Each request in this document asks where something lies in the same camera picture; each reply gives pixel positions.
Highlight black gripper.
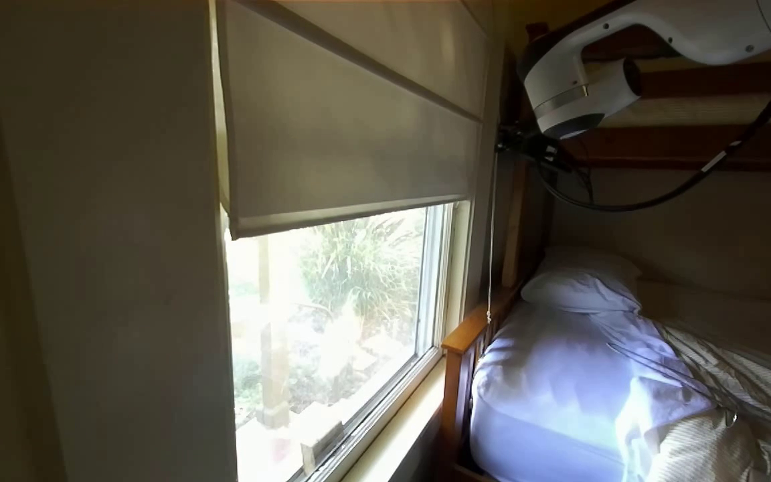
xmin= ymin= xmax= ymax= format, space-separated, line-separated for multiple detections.
xmin=493 ymin=126 xmax=584 ymax=176

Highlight thin blind pull cord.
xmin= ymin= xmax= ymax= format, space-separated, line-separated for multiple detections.
xmin=485 ymin=160 xmax=504 ymax=310

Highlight white pillow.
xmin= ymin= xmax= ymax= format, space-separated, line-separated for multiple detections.
xmin=517 ymin=246 xmax=647 ymax=316

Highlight beige roman blind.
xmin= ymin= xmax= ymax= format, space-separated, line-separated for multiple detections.
xmin=212 ymin=0 xmax=507 ymax=242

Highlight wooden bed headboard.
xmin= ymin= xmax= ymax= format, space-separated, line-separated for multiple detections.
xmin=436 ymin=21 xmax=557 ymax=482

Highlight white sheeted mattress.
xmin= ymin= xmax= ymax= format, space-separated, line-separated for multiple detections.
xmin=469 ymin=298 xmax=771 ymax=482

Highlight cream blanket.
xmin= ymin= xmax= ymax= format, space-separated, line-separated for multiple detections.
xmin=643 ymin=405 xmax=768 ymax=482

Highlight white window latch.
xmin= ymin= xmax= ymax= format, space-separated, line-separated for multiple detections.
xmin=298 ymin=417 xmax=347 ymax=478

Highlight white window frame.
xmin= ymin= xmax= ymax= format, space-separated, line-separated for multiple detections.
xmin=223 ymin=198 xmax=476 ymax=482

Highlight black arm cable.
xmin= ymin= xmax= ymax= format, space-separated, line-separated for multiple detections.
xmin=528 ymin=44 xmax=771 ymax=214

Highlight wooden bunk rail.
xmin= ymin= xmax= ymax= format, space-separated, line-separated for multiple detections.
xmin=580 ymin=24 xmax=771 ymax=101
xmin=567 ymin=121 xmax=771 ymax=174

